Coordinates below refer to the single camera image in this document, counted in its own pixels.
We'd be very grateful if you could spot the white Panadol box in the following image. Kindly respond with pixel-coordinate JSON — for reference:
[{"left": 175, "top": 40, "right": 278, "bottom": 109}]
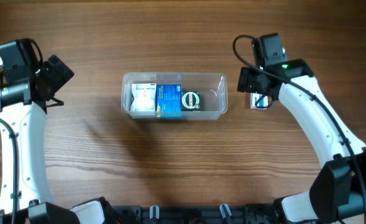
[{"left": 250, "top": 93, "right": 268, "bottom": 110}]

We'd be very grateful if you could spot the clear plastic container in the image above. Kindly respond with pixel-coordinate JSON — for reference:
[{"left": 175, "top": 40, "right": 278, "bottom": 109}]
[{"left": 121, "top": 72, "right": 227, "bottom": 120}]

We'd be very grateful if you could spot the green Zam-Buk box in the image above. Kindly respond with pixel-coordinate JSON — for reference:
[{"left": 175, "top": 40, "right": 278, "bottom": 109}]
[{"left": 181, "top": 91, "right": 201, "bottom": 111}]

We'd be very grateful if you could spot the blue VapoDrops box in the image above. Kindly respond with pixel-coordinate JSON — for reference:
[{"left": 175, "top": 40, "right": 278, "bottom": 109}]
[{"left": 156, "top": 84, "right": 181, "bottom": 118}]

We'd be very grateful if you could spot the white Hansaplast plaster box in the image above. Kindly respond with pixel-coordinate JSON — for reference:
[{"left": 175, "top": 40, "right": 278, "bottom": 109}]
[{"left": 130, "top": 83, "right": 157, "bottom": 112}]

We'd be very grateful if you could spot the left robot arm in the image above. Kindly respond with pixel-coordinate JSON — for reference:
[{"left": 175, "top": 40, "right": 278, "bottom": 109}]
[{"left": 0, "top": 39, "right": 122, "bottom": 223}]

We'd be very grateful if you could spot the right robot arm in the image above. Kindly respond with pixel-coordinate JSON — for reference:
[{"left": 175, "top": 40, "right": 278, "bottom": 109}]
[{"left": 237, "top": 34, "right": 366, "bottom": 223}]

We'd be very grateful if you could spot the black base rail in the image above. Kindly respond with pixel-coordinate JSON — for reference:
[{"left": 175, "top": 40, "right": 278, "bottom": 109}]
[{"left": 113, "top": 204, "right": 275, "bottom": 224}]

